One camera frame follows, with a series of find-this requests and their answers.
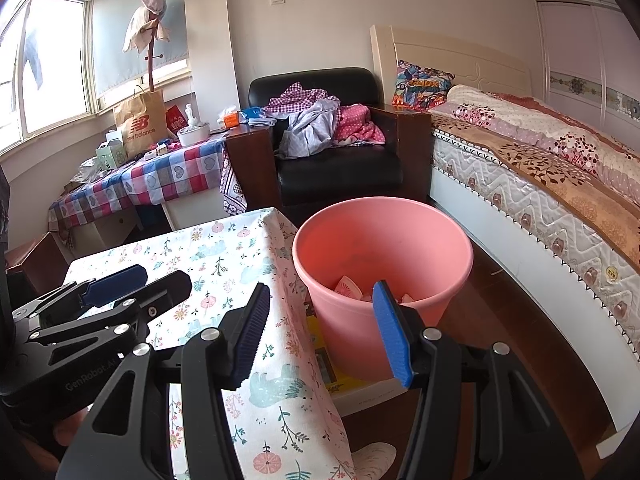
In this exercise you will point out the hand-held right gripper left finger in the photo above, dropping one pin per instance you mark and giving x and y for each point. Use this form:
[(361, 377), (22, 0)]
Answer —
[(250, 340)]

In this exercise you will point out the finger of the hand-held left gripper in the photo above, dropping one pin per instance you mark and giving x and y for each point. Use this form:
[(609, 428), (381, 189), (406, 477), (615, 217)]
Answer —
[(115, 282), (165, 292)]

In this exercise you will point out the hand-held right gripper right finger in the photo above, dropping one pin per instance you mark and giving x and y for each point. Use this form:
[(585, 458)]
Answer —
[(395, 335)]

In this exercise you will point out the pink plastic bucket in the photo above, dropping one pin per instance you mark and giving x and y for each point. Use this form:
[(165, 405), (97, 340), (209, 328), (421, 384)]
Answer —
[(350, 240)]

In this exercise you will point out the white side table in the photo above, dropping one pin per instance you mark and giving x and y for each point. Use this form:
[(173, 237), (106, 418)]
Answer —
[(100, 230)]

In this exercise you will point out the floral print tablecloth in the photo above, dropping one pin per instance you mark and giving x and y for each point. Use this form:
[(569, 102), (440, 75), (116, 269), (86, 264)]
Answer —
[(225, 265)]

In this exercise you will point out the white yellow cardboard box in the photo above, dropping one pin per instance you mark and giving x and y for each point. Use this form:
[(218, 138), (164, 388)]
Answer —
[(360, 395)]

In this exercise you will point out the clear plastic bag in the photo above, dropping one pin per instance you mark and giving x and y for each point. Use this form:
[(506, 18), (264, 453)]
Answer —
[(86, 170)]

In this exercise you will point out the checked heart tablecloth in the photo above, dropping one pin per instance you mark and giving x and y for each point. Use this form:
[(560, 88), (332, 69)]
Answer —
[(165, 175)]

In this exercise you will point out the purple patterned cloth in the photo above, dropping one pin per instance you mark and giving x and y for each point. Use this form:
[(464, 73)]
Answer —
[(232, 195)]

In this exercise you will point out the beige ribbed object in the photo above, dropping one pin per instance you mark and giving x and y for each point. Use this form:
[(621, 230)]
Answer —
[(375, 460)]

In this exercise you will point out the green cardboard box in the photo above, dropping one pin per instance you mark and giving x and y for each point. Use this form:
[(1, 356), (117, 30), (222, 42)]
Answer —
[(109, 155)]

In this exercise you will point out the small white box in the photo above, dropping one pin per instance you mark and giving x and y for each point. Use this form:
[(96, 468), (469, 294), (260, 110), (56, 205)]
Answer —
[(157, 150)]

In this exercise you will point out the bed with quilted mattress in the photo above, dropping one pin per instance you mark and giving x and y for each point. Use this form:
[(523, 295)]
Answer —
[(500, 230)]

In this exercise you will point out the brown paper bag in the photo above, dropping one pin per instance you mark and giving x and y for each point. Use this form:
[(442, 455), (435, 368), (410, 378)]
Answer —
[(140, 125)]

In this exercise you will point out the white bowl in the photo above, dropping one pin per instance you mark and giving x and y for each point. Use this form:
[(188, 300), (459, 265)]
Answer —
[(192, 135)]

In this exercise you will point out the red paper bag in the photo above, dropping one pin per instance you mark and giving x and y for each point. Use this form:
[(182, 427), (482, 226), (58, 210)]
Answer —
[(175, 120)]

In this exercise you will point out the white figurine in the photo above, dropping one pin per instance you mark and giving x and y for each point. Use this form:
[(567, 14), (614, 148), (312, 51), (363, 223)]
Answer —
[(189, 115)]

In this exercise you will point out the orange tissue box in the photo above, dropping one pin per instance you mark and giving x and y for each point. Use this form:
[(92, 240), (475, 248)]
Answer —
[(231, 120)]

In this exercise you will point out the blue plastic bag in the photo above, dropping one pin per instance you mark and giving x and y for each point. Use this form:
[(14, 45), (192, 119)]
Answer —
[(252, 114)]

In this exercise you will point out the pink dotted garment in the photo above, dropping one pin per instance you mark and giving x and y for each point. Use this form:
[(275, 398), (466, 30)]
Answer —
[(357, 127)]

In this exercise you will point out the pink coat rack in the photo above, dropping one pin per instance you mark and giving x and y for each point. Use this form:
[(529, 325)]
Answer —
[(149, 70)]

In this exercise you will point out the bay window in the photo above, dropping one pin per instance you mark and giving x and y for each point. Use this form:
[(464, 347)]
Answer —
[(50, 70)]

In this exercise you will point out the brown floral blanket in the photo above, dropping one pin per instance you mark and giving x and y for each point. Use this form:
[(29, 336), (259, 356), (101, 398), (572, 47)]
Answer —
[(550, 160)]

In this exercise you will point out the purple plaid shirt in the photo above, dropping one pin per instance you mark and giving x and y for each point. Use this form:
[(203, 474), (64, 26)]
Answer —
[(300, 97)]

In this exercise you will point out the hanging grey garment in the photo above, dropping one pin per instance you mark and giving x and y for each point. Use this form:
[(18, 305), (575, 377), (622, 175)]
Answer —
[(34, 55)]

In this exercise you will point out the grey roller blind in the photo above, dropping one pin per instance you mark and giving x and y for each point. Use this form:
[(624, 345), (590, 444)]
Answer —
[(115, 35)]

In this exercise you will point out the comic print pillow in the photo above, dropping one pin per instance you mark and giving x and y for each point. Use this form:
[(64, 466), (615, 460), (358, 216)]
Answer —
[(422, 85)]

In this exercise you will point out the coat rack with clothes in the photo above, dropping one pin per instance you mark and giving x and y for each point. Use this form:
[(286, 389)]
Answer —
[(145, 25)]

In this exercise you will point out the cream bed headboard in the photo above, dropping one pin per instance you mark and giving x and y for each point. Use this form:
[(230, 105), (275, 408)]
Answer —
[(450, 50)]

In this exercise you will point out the pink sliding wardrobe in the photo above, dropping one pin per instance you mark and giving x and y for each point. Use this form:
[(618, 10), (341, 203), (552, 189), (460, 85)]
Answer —
[(575, 45)]

